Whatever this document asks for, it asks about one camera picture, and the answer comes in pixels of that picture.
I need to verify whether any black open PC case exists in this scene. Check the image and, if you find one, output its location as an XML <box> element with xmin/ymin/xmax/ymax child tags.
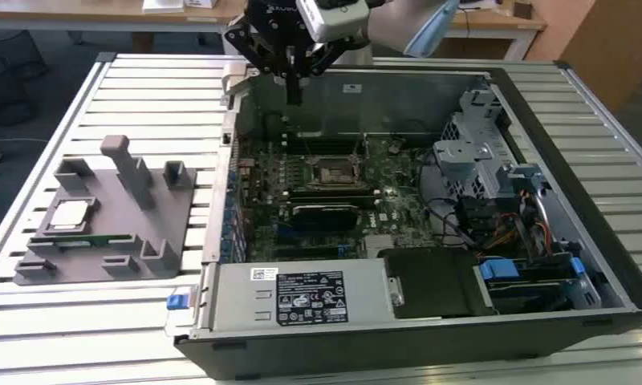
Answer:
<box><xmin>170</xmin><ymin>59</ymin><xmax>642</xmax><ymax>381</ymax></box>

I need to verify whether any grey parts rack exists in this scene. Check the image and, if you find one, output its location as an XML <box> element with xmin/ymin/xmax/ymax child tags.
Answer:
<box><xmin>13</xmin><ymin>135</ymin><xmax>198</xmax><ymax>286</ymax></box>

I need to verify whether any green motherboard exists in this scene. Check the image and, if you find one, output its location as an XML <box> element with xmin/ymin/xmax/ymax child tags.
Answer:
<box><xmin>233</xmin><ymin>134</ymin><xmax>480</xmax><ymax>264</ymax></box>

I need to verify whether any black expansion slot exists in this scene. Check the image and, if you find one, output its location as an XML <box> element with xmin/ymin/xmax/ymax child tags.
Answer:
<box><xmin>273</xmin><ymin>247</ymin><xmax>348</xmax><ymax>260</ymax></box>

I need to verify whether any black rating label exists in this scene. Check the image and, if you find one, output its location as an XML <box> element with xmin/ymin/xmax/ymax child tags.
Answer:
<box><xmin>275</xmin><ymin>270</ymin><xmax>351</xmax><ymax>325</ymax></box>

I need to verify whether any plain white box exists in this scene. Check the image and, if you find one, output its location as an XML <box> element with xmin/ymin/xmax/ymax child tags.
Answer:
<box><xmin>141</xmin><ymin>0</ymin><xmax>185</xmax><ymax>14</ymax></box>

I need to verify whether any yellow wire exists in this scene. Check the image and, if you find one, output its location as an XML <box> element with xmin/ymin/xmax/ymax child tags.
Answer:
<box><xmin>534</xmin><ymin>216</ymin><xmax>558</xmax><ymax>257</ymax></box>

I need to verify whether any silver chipset heat sink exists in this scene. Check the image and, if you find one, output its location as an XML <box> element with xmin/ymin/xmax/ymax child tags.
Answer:
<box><xmin>364</xmin><ymin>235</ymin><xmax>396</xmax><ymax>253</ymax></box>

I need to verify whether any black wire waste basket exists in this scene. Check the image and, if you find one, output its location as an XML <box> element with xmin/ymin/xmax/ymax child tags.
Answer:
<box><xmin>0</xmin><ymin>28</ymin><xmax>49</xmax><ymax>126</ymax></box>

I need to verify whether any blue disk carrier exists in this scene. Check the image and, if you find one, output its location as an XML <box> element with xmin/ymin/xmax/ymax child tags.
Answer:
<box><xmin>475</xmin><ymin>257</ymin><xmax>520</xmax><ymax>281</ymax></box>

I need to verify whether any silver CPU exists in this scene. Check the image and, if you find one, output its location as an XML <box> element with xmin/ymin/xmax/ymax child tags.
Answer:
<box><xmin>50</xmin><ymin>200</ymin><xmax>94</xmax><ymax>229</ymax></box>

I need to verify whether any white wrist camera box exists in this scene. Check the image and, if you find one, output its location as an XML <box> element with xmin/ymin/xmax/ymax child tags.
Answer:
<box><xmin>296</xmin><ymin>0</ymin><xmax>371</xmax><ymax>43</ymax></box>

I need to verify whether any green RAM stick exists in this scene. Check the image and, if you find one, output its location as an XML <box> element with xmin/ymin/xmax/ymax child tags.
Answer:
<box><xmin>45</xmin><ymin>233</ymin><xmax>136</xmax><ymax>246</ymax></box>

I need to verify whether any CPU socket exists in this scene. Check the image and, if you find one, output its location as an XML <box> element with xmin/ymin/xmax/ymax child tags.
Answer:
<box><xmin>304</xmin><ymin>155</ymin><xmax>368</xmax><ymax>190</ymax></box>

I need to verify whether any silver case release latch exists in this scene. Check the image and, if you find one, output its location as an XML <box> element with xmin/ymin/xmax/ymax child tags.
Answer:
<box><xmin>162</xmin><ymin>283</ymin><xmax>202</xmax><ymax>337</ymax></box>

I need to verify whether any black connector bundle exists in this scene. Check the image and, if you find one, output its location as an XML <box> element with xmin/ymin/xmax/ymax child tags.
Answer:
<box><xmin>452</xmin><ymin>195</ymin><xmax>503</xmax><ymax>242</ymax></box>

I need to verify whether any silver metal bracket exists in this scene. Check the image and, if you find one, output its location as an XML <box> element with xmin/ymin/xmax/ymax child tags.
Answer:
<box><xmin>385</xmin><ymin>275</ymin><xmax>407</xmax><ymax>309</ymax></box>

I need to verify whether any black plastic shroud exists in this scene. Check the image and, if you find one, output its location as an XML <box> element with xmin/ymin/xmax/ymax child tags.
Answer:
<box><xmin>376</xmin><ymin>247</ymin><xmax>498</xmax><ymax>320</ymax></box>

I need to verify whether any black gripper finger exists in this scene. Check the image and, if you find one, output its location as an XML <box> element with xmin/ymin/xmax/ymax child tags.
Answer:
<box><xmin>293</xmin><ymin>36</ymin><xmax>355</xmax><ymax>106</ymax></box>
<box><xmin>222</xmin><ymin>14</ymin><xmax>296</xmax><ymax>106</ymax></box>

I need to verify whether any black graphics card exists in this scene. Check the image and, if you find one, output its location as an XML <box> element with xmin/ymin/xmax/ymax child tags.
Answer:
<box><xmin>289</xmin><ymin>203</ymin><xmax>360</xmax><ymax>233</ymax></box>

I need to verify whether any silver power supply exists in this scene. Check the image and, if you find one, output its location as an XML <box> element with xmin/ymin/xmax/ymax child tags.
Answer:
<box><xmin>197</xmin><ymin>258</ymin><xmax>403</xmax><ymax>334</ymax></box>

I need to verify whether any orange wire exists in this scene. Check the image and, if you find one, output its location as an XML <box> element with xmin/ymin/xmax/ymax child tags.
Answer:
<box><xmin>480</xmin><ymin>228</ymin><xmax>520</xmax><ymax>250</ymax></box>

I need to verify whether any grey plastic cable clip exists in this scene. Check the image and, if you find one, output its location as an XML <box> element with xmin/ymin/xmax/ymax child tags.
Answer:
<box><xmin>504</xmin><ymin>163</ymin><xmax>546</xmax><ymax>189</ymax></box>

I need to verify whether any grey case handle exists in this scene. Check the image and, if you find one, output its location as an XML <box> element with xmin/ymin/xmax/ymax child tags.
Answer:
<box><xmin>220</xmin><ymin>63</ymin><xmax>248</xmax><ymax>108</ymax></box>

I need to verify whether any silver perforated drive cage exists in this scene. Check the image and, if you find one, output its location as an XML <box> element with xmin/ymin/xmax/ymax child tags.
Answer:
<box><xmin>431</xmin><ymin>78</ymin><xmax>547</xmax><ymax>201</ymax></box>

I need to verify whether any black RAM slot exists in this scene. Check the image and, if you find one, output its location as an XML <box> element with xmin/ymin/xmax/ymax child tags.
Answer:
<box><xmin>283</xmin><ymin>134</ymin><xmax>368</xmax><ymax>141</ymax></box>
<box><xmin>287</xmin><ymin>188</ymin><xmax>379</xmax><ymax>194</ymax></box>
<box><xmin>283</xmin><ymin>138</ymin><xmax>368</xmax><ymax>144</ymax></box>
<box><xmin>287</xmin><ymin>191</ymin><xmax>379</xmax><ymax>198</ymax></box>
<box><xmin>283</xmin><ymin>141</ymin><xmax>368</xmax><ymax>148</ymax></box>

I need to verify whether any metal socket cover frame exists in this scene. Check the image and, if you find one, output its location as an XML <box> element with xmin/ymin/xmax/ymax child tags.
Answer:
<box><xmin>353</xmin><ymin>132</ymin><xmax>369</xmax><ymax>177</ymax></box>

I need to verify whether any wooden cabinet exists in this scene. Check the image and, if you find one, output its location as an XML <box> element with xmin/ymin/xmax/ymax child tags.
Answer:
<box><xmin>523</xmin><ymin>0</ymin><xmax>642</xmax><ymax>118</ymax></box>

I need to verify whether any black hard disk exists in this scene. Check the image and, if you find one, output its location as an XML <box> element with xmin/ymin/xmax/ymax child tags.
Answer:
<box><xmin>484</xmin><ymin>279</ymin><xmax>575</xmax><ymax>315</ymax></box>

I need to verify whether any wooden desk white frame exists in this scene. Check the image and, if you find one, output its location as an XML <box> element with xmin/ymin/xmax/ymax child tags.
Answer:
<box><xmin>0</xmin><ymin>0</ymin><xmax>225</xmax><ymax>53</ymax></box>
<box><xmin>218</xmin><ymin>0</ymin><xmax>547</xmax><ymax>61</ymax></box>

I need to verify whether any dark RAM module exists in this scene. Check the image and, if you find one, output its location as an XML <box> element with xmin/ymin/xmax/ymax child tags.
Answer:
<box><xmin>289</xmin><ymin>195</ymin><xmax>376</xmax><ymax>209</ymax></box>

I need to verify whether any silver disk bay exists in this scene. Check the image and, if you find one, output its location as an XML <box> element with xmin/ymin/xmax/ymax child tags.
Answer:
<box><xmin>471</xmin><ymin>256</ymin><xmax>607</xmax><ymax>318</ymax></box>

